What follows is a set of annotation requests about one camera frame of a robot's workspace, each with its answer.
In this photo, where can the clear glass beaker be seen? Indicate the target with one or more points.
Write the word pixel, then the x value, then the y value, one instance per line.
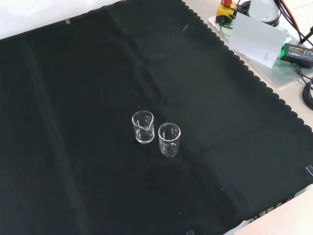
pixel 144 137
pixel 168 149

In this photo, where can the black bench cloth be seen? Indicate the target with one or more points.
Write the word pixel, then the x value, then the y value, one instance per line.
pixel 73 122

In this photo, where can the clear tape strip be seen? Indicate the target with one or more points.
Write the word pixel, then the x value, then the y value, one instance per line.
pixel 67 21
pixel 190 232
pixel 309 170

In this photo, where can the yellow stop button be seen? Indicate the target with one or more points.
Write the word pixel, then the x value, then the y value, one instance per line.
pixel 223 13

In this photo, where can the pale white board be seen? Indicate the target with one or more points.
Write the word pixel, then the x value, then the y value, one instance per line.
pixel 256 39

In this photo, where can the black power adapter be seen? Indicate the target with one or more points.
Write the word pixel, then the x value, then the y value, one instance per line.
pixel 298 52

